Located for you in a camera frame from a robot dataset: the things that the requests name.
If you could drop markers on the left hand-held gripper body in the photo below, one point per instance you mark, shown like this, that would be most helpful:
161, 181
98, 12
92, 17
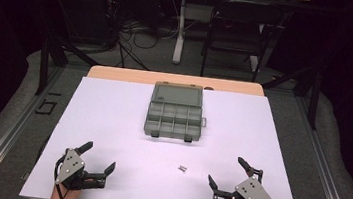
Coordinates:
71, 167

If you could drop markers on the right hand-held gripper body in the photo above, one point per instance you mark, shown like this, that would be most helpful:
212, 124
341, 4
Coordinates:
251, 192

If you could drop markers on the small metal screw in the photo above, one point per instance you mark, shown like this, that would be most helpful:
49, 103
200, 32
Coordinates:
181, 167
184, 170

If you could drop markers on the gray compartment organizer box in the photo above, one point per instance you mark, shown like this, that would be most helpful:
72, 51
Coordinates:
175, 119

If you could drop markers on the person's left hand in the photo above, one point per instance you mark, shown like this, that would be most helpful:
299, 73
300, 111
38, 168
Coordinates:
65, 192

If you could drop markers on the white board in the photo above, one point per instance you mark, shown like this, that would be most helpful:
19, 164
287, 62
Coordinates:
111, 122

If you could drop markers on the light wooden table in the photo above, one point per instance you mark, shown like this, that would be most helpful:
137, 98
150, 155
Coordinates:
133, 75

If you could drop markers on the white desk leg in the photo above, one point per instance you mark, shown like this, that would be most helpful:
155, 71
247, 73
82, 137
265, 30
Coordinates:
179, 39
253, 63

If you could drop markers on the black chair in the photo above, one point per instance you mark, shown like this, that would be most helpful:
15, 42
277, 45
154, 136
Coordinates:
240, 23

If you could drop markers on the aluminium floor rail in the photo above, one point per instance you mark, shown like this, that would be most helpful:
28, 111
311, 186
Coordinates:
8, 140
324, 170

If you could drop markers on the black metal frame stand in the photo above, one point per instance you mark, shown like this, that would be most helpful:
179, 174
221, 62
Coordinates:
44, 64
314, 95

